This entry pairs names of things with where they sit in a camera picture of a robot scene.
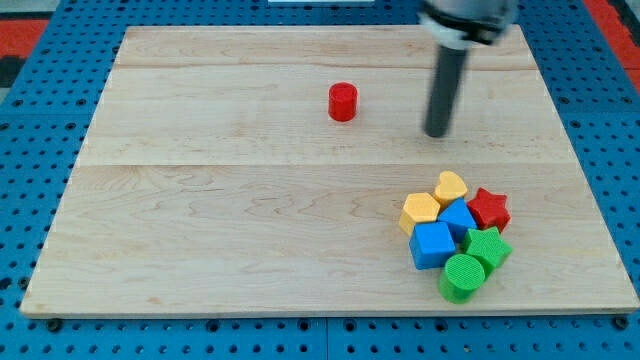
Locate green cylinder block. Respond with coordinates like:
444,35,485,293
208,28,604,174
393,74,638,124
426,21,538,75
438,254,486,304

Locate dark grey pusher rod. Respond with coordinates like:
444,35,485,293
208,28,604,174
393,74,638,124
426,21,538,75
423,45,468,138

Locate blue triangle block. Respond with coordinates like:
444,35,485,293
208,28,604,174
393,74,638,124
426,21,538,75
437,199,478,243

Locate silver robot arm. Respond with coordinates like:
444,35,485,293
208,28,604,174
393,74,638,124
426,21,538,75
417,0,518,138

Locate yellow hexagon block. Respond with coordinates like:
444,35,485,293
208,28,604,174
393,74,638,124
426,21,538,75
398,193,441,236

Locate blue cube block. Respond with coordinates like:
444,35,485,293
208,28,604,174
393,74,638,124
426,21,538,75
409,222,456,270

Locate yellow heart block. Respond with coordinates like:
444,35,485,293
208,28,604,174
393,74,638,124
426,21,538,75
433,170,468,208

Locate light wooden board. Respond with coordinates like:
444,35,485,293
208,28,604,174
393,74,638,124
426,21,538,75
20,26,639,319

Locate red star block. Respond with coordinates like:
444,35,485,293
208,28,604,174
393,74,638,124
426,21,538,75
467,187,511,233

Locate red cylinder block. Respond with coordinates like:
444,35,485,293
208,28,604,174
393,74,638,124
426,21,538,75
328,82,358,122

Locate green star block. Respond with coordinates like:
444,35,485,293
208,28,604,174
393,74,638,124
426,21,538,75
461,227,513,277

